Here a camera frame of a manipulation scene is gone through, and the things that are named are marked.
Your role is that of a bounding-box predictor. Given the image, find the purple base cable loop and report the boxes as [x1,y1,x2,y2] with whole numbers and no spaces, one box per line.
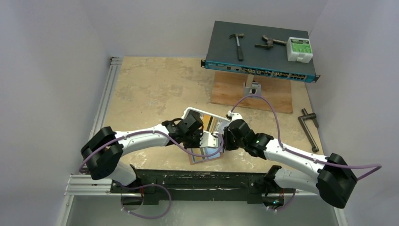
[120,179,175,219]

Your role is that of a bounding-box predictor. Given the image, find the tan leather card holder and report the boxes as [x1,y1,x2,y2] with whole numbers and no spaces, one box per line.
[188,148,223,165]

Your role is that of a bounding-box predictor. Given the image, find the blue network switch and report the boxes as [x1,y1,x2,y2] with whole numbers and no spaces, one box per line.
[203,21,320,83]

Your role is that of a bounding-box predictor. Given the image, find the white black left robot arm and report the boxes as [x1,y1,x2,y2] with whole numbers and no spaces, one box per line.
[80,114,209,193]

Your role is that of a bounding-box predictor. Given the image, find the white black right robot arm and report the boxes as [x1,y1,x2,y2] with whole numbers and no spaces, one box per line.
[223,119,358,209]

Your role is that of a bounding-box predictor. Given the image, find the metal crank handle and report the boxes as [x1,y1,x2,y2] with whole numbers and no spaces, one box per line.
[298,108,319,153]

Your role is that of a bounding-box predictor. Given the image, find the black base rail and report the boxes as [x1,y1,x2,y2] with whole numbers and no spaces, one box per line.
[111,165,294,205]

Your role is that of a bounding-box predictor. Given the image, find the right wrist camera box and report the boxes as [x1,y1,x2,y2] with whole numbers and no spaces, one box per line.
[226,111,243,122]

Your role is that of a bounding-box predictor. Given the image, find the small hammer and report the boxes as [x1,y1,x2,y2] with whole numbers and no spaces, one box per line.
[229,33,245,62]

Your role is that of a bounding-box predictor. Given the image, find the plywood board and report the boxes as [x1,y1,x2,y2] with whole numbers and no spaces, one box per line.
[211,71,293,114]

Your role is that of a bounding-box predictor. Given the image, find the grey metal stand bracket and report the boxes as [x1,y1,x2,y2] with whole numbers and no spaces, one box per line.
[243,74,262,97]

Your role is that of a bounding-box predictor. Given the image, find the gold magnetic stripe card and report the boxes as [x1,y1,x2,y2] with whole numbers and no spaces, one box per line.
[202,114,221,133]

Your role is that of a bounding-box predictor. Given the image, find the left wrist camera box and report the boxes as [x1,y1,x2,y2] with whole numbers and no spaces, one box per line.
[199,131,219,148]

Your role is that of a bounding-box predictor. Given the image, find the white green electrical box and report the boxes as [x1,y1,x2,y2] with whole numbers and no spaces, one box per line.
[286,37,313,63]

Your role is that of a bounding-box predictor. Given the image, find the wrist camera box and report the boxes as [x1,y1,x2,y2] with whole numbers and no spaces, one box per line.
[199,131,219,148]
[226,111,243,122]

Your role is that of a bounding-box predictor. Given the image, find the white plastic basket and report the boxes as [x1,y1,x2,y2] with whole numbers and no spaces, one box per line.
[182,107,230,133]

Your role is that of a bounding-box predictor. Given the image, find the aluminium frame rails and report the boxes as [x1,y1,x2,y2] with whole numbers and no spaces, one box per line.
[55,56,349,226]

